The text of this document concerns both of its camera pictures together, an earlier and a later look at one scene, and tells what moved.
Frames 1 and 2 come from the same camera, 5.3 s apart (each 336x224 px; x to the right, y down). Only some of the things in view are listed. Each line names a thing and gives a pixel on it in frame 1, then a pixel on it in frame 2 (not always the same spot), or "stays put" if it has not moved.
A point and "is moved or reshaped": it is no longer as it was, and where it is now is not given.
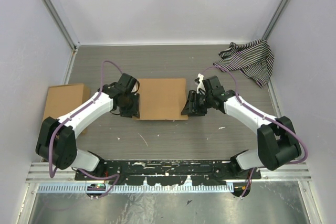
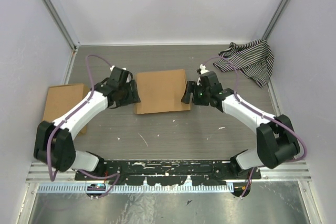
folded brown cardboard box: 61,99 stays put
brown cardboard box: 162,99 is moved or reshaped
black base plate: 168,172 stays put
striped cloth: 254,60 stays put
